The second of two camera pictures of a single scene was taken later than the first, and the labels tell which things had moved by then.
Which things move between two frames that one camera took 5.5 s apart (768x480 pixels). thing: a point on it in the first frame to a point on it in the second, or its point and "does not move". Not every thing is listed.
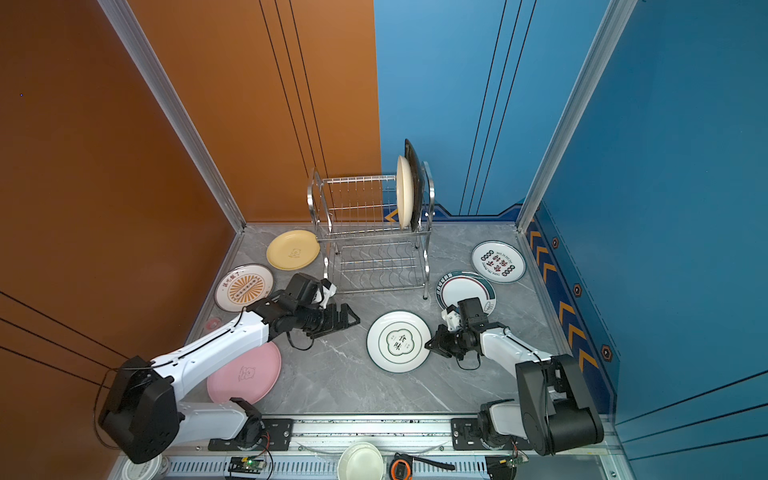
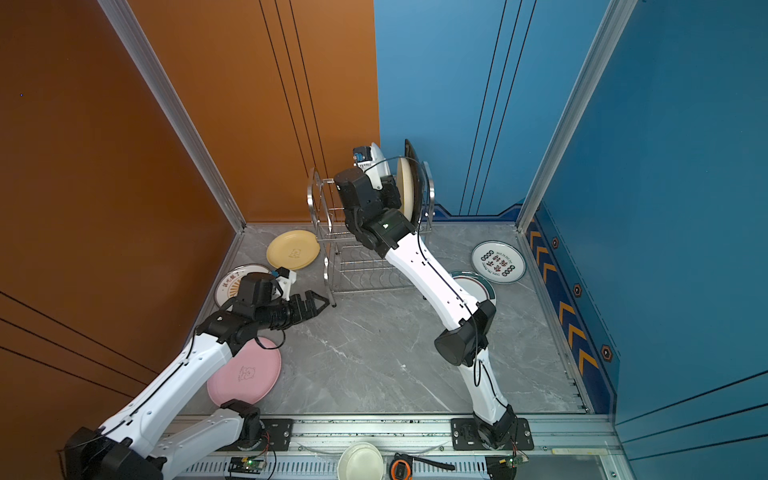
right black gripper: [440, 344] to [393, 193]
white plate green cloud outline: [396, 341] to [377, 168]
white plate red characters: [498, 261] does not move
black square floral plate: [417, 183] does not move
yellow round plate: [293, 250] does not move
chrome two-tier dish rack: [358, 229] does not move
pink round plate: [248, 379] does not move
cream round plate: [405, 191] does not move
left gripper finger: [342, 317] to [302, 310]
